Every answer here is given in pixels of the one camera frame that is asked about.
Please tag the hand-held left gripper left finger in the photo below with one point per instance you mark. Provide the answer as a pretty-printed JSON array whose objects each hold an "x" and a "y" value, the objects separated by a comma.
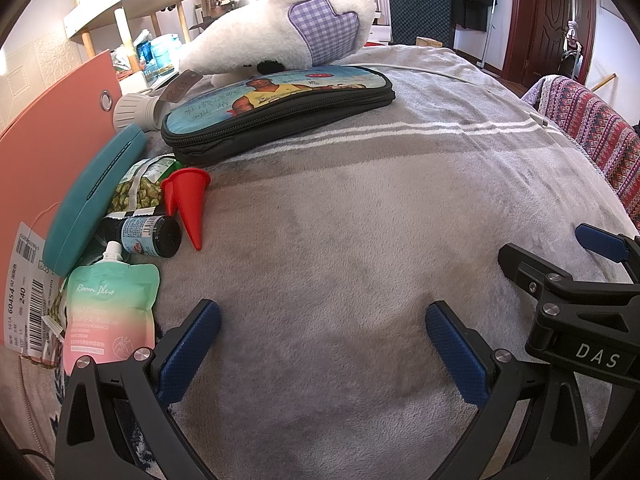
[{"x": 187, "y": 352}]

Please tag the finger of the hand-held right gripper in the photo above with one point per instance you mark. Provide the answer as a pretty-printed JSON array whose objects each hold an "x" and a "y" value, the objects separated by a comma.
[
  {"x": 602, "y": 242},
  {"x": 525, "y": 265}
]

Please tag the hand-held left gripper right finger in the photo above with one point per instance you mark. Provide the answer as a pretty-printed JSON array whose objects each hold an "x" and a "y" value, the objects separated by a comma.
[{"x": 457, "y": 355}]

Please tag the light blue container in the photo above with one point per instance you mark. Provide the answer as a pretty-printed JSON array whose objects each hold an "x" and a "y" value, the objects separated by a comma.
[{"x": 165, "y": 50}]

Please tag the pastel spout pouch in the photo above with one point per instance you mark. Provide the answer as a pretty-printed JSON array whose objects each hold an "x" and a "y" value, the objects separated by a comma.
[{"x": 110, "y": 310}]

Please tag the patterned woven blanket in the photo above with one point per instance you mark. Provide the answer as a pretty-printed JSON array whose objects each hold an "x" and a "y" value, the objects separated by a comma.
[{"x": 600, "y": 130}]

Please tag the small dark bottle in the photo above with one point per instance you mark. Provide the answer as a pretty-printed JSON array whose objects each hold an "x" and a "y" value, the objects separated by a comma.
[{"x": 150, "y": 235}]

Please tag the large red cone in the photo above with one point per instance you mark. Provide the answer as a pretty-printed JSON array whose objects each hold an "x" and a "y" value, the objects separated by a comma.
[{"x": 192, "y": 205}]

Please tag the small red cone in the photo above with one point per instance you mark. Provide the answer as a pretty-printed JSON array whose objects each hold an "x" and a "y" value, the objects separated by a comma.
[{"x": 169, "y": 197}]

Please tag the wooden stick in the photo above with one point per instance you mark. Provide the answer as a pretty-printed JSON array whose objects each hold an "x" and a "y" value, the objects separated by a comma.
[{"x": 604, "y": 82}]

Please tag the green pea snack packet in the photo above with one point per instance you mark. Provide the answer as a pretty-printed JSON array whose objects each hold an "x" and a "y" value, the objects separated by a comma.
[{"x": 142, "y": 195}]

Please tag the grey striped blanket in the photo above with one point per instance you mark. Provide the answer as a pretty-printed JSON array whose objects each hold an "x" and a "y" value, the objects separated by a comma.
[{"x": 350, "y": 210}]

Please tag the teal glasses case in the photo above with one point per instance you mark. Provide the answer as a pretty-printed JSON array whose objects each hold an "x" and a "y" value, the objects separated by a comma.
[{"x": 85, "y": 200}]

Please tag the dark wooden door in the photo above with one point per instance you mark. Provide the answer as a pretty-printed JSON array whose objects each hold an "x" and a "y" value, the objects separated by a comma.
[{"x": 550, "y": 10}]

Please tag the small cardboard box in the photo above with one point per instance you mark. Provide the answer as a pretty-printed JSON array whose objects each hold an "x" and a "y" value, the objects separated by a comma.
[{"x": 429, "y": 42}]

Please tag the white ribbed cap bottle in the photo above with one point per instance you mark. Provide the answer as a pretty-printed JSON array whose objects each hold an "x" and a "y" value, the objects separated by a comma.
[{"x": 132, "y": 110}]

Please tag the printed black pencil case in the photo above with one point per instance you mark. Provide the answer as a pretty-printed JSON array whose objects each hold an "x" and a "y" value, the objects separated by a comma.
[{"x": 280, "y": 110}]

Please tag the pink storage box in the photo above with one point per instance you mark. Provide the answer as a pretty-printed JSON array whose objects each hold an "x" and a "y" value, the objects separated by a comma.
[{"x": 45, "y": 135}]

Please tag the grey plush toy tag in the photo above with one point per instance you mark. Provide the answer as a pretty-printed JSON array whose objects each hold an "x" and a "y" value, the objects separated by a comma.
[{"x": 180, "y": 87}]

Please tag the dark quilted panel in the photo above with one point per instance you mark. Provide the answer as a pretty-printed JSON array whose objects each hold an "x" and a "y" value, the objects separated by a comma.
[{"x": 420, "y": 0}]

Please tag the white plush toy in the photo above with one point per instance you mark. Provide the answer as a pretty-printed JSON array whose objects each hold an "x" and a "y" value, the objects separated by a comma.
[{"x": 250, "y": 30}]

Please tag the wooden shelf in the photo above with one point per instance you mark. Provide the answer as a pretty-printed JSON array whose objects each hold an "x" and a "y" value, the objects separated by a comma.
[{"x": 125, "y": 7}]

